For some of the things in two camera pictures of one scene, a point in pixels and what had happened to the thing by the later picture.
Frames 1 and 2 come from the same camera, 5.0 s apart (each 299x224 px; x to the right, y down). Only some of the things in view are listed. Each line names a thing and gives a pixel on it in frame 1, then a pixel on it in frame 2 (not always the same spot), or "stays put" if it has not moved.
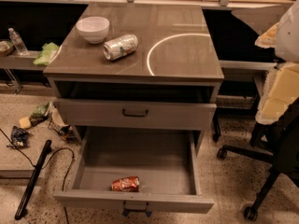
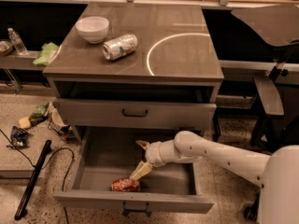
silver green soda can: (121, 47) stays put
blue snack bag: (20, 137) stays put
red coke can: (128, 184) stays put
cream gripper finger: (280, 91) → (159, 153)
